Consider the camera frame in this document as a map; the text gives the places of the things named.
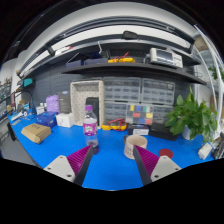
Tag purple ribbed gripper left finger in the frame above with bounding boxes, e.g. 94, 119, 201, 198
44, 145, 93, 186

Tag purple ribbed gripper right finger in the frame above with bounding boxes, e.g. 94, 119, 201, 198
133, 145, 180, 185

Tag red round coaster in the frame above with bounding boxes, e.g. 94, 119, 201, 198
159, 148, 173, 159

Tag beige ceramic mug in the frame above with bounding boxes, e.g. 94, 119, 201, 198
123, 135, 148, 159

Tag blue table mat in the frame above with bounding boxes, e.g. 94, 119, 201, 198
12, 116, 213, 190

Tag black long case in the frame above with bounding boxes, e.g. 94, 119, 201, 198
149, 123, 177, 141

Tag black labelled box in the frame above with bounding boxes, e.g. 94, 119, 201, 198
128, 124, 149, 136

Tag clear bottle purple label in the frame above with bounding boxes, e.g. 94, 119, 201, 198
83, 105, 99, 154

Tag white small box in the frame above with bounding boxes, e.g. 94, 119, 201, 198
56, 113, 75, 128

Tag brown cardboard box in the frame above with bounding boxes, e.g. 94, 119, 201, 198
21, 123, 51, 144

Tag red yellow safety glasses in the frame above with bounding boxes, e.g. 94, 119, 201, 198
102, 118, 128, 131

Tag colourful parts organiser box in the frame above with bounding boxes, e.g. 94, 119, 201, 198
125, 104, 154, 125

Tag blue cardboard box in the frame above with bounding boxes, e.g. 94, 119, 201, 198
36, 111, 57, 128

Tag white power adapter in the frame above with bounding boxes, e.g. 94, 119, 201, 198
198, 143, 213, 159

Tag green potted plant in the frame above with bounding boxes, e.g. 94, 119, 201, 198
165, 91, 218, 143

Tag black flat tablet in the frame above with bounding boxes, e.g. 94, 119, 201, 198
86, 97, 99, 118

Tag purple plastic bag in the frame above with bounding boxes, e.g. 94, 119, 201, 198
46, 95, 59, 113

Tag dark grey upright box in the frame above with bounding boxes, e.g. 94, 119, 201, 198
58, 91, 71, 114

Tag clear drawer organiser cabinet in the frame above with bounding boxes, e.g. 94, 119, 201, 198
103, 77, 175, 123

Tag white perforated tray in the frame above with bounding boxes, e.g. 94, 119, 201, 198
70, 80, 104, 127

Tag black workbench shelf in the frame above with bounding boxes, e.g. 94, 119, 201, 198
61, 63, 206, 85

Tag dark blue shelf bin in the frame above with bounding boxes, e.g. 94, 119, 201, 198
66, 52, 108, 69

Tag yellow multimeter with leads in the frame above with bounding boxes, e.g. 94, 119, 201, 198
108, 52, 135, 63

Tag white oscilloscope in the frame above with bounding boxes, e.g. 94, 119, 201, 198
150, 48, 183, 68

